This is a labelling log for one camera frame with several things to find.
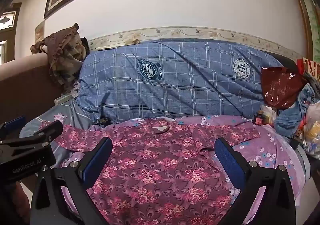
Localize wooden window frame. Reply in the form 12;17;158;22
0;2;22;65

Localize small wall picture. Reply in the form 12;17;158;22
34;20;46;41

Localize small dark bottle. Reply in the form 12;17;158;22
252;110;265;125

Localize gold framed picture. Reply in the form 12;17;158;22
285;0;320;62

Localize grey floral sheet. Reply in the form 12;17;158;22
19;100;100;165

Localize purple floral bed sheet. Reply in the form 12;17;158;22
40;114;307;225

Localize red plastic bag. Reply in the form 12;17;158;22
261;66;307;110

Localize brown patterned cloth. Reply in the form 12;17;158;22
30;23;88;90

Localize blue plaid quilt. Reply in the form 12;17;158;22
75;40;284;124

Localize maroon floral shirt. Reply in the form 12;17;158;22
54;118;261;225

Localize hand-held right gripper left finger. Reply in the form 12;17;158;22
30;136;113;225

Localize white plastic bag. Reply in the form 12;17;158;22
301;102;320;160

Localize person's left forearm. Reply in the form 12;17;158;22
0;180;31;225

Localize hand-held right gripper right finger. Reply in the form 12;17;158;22
214;137;297;225

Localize flat green white box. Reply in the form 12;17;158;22
54;92;73;105

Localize brown headboard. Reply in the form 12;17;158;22
0;52;65;125

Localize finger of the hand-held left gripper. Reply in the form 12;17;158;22
0;116;27;144
17;120;64;146

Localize red printed box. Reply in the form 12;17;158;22
296;57;320;77

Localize blue denim garment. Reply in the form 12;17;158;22
274;82;320;140

